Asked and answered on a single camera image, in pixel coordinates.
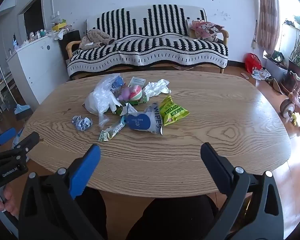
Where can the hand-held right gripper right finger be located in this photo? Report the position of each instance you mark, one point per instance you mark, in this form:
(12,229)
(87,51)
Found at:
(215,170)

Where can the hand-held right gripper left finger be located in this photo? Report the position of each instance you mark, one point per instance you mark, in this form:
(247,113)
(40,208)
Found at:
(86,172)

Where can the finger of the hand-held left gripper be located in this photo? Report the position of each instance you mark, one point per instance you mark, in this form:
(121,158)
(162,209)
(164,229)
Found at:
(27,142)
(6,135)

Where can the green snack stick wrapper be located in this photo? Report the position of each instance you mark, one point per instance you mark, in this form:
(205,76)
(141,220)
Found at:
(112,131)

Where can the blue white paper ball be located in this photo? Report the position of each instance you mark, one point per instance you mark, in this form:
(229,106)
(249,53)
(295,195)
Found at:
(82,123)

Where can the green popcorn bag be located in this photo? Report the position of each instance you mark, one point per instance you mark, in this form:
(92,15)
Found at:
(172,111)

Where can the white blue wipes packet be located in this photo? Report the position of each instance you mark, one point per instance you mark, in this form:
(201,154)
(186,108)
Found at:
(142,122)

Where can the torn silver green wrapper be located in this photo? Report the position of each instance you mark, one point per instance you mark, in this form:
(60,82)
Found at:
(128,110)

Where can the clear plastic bag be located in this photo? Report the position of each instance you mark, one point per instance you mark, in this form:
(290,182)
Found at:
(102,97)

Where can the pink green striped ball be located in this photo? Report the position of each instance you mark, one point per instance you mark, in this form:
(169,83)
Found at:
(133,93)

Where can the small blue white packet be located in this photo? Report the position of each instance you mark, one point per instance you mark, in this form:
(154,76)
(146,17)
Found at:
(118,82)

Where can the white tissue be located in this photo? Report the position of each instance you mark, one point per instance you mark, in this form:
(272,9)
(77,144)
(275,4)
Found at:
(156,87)

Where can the white card with green label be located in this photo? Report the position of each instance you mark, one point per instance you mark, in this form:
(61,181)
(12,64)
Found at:
(136,82)

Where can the person's left hand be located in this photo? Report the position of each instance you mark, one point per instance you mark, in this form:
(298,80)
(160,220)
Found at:
(7,200)

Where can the blue broom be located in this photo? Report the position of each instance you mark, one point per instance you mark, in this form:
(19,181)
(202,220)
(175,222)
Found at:
(22,110)

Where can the white shelf unit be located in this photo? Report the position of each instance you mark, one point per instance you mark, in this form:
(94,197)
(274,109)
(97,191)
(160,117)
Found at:
(0,90)

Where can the person's black trousers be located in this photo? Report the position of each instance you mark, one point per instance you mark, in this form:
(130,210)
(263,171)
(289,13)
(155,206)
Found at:
(180,217)

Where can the white cabinet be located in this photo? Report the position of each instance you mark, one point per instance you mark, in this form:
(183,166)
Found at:
(40,62)

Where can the yellow toy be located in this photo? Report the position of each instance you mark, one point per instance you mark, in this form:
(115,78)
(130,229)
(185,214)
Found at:
(294,119)

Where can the small white remote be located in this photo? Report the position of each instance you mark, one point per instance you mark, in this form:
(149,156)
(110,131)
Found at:
(244,75)

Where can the pink tricycle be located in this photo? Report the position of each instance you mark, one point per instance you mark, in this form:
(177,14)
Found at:
(290,105)

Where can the cardboard piece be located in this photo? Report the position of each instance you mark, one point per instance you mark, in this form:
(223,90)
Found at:
(277,86)

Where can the cluster of small bottles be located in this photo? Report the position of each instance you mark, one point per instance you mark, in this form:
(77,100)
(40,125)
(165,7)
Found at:
(38,35)

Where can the pile of paper scraps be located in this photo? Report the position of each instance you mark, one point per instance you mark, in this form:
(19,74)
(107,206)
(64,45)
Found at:
(261,73)

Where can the white plastic bag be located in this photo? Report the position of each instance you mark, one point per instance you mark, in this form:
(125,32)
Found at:
(60,34)

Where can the red bag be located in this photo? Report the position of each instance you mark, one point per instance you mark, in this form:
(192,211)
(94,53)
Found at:
(252,62)

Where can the black side cabinet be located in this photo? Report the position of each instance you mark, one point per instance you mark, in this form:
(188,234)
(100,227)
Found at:
(70,36)

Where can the grey low cabinet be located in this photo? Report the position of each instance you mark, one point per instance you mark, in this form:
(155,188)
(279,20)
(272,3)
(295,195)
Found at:
(275,67)

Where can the yellow box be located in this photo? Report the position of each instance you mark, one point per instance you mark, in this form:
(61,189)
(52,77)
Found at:
(58,27)

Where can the dark doorway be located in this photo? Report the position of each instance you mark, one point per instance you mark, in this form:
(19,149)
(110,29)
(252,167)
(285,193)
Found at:
(33,17)

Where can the beige dotted garment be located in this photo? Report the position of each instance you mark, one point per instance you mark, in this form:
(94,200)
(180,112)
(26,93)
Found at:
(95,38)

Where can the black white striped blanket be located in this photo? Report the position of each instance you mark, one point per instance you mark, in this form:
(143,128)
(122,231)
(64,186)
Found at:
(152,50)

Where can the pink cartoon pillow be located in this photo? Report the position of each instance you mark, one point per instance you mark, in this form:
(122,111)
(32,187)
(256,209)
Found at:
(205,28)

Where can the patterned beige curtain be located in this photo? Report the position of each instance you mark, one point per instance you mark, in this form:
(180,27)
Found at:
(267,17)

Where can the wooden frame sofa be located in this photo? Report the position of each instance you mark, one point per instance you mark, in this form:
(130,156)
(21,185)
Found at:
(69,47)

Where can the white wall socket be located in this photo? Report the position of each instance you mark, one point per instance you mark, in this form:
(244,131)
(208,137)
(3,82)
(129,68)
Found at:
(56,15)

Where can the hanging wall ornament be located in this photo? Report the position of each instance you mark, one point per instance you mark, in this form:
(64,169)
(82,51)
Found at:
(253,43)

